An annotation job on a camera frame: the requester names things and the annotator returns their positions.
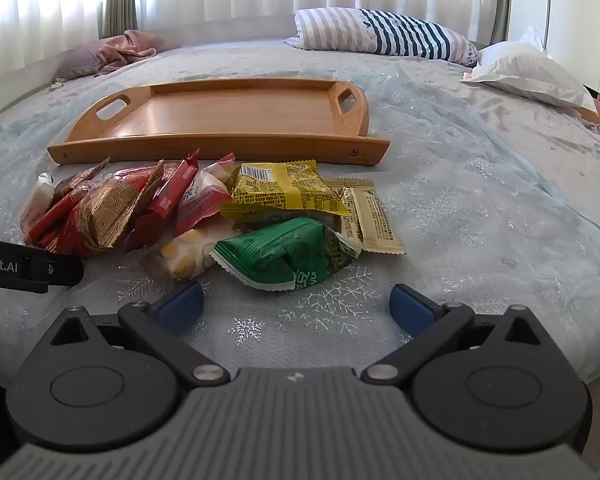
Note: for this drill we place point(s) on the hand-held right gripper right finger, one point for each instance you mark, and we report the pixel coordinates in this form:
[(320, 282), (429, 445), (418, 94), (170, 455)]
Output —
[(410, 310)]

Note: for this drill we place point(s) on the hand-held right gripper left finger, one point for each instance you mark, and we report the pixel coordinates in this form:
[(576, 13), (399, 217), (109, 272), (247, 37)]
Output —
[(180, 307)]

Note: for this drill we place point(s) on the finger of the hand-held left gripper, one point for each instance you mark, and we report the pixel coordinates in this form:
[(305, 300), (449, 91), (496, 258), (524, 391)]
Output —
[(65, 272)]

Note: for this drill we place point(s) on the clear round cracker packet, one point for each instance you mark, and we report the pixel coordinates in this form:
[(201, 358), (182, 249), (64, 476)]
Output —
[(185, 255)]

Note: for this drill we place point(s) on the small red snack bar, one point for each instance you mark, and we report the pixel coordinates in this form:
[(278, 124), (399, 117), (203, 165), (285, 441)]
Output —
[(50, 220)]

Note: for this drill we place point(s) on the gold spiral patterned packet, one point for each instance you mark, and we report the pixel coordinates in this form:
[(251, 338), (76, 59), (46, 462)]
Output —
[(112, 217)]

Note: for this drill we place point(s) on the white candy packet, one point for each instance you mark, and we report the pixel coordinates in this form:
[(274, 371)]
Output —
[(37, 195)]

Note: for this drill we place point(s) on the dark red snack packet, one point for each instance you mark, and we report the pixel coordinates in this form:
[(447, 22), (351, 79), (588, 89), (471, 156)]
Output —
[(140, 232)]

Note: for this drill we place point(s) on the tan snack packet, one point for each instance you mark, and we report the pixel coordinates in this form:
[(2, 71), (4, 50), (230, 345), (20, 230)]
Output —
[(375, 225)]

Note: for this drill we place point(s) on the green snack packet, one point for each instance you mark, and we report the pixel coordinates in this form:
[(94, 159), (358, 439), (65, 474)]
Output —
[(280, 250)]

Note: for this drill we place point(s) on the yellow snack packet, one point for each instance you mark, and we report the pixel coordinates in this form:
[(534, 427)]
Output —
[(280, 190)]

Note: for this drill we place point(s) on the wooden tray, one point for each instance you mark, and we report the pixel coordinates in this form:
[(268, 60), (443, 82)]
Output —
[(230, 110)]

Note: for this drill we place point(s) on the small pale object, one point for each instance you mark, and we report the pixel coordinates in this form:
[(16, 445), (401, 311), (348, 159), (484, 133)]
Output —
[(57, 83)]

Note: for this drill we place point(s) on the purple pillow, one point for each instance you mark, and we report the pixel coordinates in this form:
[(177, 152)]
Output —
[(77, 62)]

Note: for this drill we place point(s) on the bed with grey sheet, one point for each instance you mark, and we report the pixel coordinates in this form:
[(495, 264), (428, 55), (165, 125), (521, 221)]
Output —
[(530, 130)]

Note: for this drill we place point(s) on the white pillow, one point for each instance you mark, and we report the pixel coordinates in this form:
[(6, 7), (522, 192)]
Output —
[(525, 70)]

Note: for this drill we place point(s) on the striped pillow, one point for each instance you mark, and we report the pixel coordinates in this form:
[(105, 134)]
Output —
[(380, 35)]

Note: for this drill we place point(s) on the white wardrobe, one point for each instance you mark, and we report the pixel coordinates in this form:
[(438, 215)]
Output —
[(580, 10)]

